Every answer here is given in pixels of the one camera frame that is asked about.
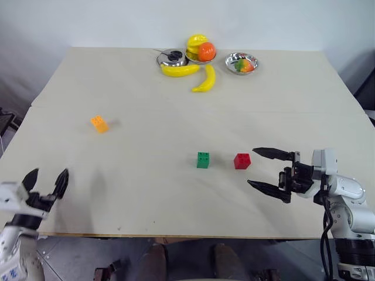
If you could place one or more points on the straight yellow toy banana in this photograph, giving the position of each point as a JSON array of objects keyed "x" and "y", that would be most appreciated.
[{"x": 178, "y": 71}]

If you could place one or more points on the black equipment beside table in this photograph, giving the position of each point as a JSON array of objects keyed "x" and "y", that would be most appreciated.
[{"x": 6, "y": 123}]

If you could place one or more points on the orange toy fruit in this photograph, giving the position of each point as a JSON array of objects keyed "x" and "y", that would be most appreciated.
[{"x": 207, "y": 51}]

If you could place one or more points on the steel lid with black knob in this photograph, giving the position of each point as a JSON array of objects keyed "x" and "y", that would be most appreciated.
[{"x": 171, "y": 60}]

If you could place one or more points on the steel bowl holding yellow pepper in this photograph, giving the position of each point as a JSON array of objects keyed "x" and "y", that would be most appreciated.
[{"x": 205, "y": 62}]

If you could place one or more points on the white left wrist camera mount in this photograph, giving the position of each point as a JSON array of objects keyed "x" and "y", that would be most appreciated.
[{"x": 11, "y": 190}]

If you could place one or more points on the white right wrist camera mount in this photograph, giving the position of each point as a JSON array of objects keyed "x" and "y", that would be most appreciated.
[{"x": 323, "y": 161}]

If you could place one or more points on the red studded cube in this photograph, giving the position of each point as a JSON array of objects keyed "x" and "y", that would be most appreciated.
[{"x": 241, "y": 161}]

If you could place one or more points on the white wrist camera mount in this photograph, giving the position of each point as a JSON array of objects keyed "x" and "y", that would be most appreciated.
[
  {"x": 323, "y": 161},
  {"x": 11, "y": 190}
]

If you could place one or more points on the green studded cube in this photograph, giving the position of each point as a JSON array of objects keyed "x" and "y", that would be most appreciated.
[{"x": 203, "y": 161}]

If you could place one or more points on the yellow toy pepper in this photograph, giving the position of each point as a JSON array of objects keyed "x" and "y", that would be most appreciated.
[{"x": 194, "y": 44}]

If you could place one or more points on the steel bowl holding strawberry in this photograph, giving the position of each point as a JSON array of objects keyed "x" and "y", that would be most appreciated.
[{"x": 231, "y": 60}]

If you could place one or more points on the black clamp under table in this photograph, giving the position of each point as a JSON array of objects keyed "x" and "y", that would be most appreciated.
[{"x": 112, "y": 270}]

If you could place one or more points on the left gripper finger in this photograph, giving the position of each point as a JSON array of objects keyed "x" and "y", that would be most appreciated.
[
  {"x": 30, "y": 181},
  {"x": 61, "y": 185}
]

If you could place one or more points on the orange studded cube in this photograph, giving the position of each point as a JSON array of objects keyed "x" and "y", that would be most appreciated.
[{"x": 101, "y": 126}]

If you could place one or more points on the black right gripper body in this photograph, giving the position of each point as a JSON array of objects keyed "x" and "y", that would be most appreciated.
[{"x": 300, "y": 177}]

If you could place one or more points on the curved yellow toy banana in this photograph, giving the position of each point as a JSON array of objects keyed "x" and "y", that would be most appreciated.
[{"x": 207, "y": 79}]

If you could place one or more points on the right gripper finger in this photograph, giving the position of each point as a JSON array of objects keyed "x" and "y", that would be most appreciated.
[
  {"x": 272, "y": 153},
  {"x": 271, "y": 188}
]

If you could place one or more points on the dark brown rounded shape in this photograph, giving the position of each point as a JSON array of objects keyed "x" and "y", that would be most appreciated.
[
  {"x": 153, "y": 263},
  {"x": 228, "y": 263}
]

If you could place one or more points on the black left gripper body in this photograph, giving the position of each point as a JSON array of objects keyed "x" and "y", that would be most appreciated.
[{"x": 39, "y": 202}]

